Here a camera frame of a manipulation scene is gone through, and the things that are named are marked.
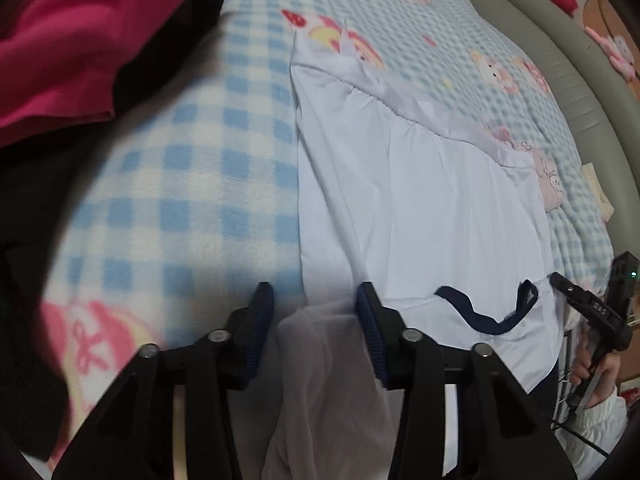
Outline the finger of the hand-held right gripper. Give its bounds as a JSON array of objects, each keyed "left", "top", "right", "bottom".
[{"left": 549, "top": 271, "right": 622, "bottom": 329}]

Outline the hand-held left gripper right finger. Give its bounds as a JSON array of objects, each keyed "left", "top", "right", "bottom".
[{"left": 356, "top": 281, "right": 579, "bottom": 480}]

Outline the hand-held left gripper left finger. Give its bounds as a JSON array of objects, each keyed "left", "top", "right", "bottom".
[{"left": 50, "top": 282, "right": 276, "bottom": 480}]

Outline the white shirt with navy trim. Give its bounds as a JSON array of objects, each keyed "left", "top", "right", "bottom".
[{"left": 262, "top": 17, "right": 568, "bottom": 480}]

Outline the person's right forearm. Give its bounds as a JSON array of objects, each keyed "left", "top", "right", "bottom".
[{"left": 552, "top": 392, "right": 630, "bottom": 480}]

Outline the person's right hand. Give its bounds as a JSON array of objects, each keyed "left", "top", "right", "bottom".
[{"left": 570, "top": 337, "right": 622, "bottom": 409}]

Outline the small cream cloth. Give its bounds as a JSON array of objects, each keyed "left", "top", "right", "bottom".
[{"left": 581, "top": 162, "right": 615, "bottom": 221}]

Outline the folded pink printed pajama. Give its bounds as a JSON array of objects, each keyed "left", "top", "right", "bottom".
[{"left": 520, "top": 142, "right": 566, "bottom": 212}]

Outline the blue checked printed blanket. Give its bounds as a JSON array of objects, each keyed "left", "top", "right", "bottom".
[{"left": 42, "top": 0, "right": 617, "bottom": 461}]

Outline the grey padded bed headboard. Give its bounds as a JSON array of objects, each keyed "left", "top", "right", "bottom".
[{"left": 457, "top": 0, "right": 640, "bottom": 261}]

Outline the pink plush toy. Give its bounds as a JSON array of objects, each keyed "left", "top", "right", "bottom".
[{"left": 585, "top": 25, "right": 640, "bottom": 81}]

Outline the black cable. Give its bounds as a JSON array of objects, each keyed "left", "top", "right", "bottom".
[{"left": 550, "top": 417, "right": 613, "bottom": 458}]

